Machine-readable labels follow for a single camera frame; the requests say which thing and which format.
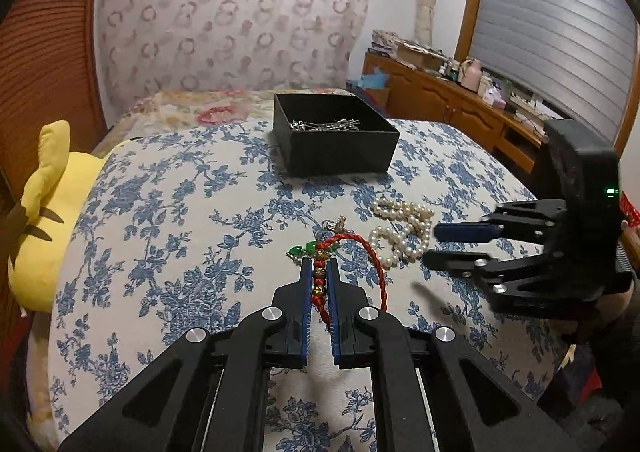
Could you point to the blue floral tablecloth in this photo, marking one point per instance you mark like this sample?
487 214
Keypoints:
175 232

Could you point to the pile of papers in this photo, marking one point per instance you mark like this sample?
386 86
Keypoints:
384 42

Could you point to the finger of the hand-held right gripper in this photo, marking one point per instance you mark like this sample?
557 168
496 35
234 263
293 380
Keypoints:
460 231
480 268

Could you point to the grey window blind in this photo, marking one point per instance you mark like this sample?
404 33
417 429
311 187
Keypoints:
550 32

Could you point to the pink thermos jug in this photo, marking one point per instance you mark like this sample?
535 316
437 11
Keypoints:
471 75

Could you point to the yellow plush toy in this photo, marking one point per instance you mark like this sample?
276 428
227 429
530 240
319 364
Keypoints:
60 192

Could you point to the open cardboard box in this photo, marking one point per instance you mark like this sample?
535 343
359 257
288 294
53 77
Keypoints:
417 57

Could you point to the brown louvered wooden wardrobe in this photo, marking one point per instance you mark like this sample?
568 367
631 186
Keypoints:
50 57

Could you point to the pink tissue box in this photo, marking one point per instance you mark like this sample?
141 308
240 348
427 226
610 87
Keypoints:
495 96

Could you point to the black square box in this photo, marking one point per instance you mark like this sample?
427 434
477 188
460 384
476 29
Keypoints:
340 157

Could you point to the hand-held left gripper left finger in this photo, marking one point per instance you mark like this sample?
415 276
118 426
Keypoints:
305 317

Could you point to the bed with floral bedspread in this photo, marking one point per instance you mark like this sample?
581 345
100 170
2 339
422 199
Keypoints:
165 107

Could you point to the long wooden sideboard cabinet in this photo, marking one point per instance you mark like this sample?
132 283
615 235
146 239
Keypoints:
450 102

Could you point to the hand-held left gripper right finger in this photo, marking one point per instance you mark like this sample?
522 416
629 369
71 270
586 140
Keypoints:
335 322

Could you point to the circle patterned wall curtain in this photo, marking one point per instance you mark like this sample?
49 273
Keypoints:
225 22

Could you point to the blue plastic bag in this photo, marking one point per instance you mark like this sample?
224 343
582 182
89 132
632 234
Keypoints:
370 80

